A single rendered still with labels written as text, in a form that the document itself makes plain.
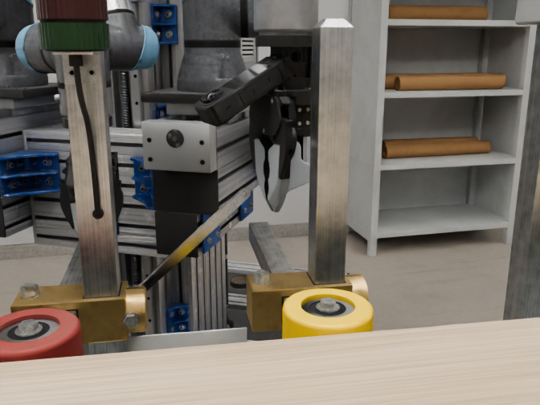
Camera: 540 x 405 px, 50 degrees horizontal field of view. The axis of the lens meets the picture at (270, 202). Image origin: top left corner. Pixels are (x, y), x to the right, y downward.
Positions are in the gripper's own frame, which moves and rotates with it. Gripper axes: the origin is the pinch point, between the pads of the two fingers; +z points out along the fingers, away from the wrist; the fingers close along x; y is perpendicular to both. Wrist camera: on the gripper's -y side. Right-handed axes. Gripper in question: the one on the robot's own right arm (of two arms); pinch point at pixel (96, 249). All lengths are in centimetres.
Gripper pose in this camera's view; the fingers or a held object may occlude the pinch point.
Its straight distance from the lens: 93.1
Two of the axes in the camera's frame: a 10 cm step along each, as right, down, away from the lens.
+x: -9.9, 0.4, -1.6
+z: 0.0, 9.6, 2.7
